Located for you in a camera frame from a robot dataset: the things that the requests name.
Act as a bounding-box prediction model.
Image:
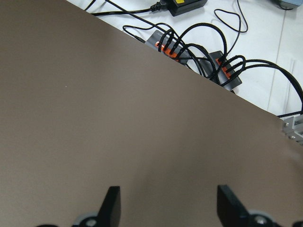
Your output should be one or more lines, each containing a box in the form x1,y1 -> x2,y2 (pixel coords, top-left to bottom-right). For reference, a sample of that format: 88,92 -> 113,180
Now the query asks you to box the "aluminium profile post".
282,115 -> 303,145

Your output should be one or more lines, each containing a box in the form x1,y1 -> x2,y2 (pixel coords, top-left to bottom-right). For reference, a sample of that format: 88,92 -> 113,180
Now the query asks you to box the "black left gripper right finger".
216,185 -> 250,227

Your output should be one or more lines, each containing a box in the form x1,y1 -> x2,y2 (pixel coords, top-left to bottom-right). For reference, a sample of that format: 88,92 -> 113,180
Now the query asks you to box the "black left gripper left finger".
97,186 -> 121,227

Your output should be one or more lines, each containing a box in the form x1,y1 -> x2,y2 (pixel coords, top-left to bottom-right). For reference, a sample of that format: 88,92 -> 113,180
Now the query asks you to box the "red black power strip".
200,51 -> 242,91
145,30 -> 190,65

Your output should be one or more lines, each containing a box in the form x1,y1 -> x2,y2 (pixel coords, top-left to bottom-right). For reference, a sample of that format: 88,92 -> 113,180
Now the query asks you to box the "black power adapter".
150,0 -> 208,17

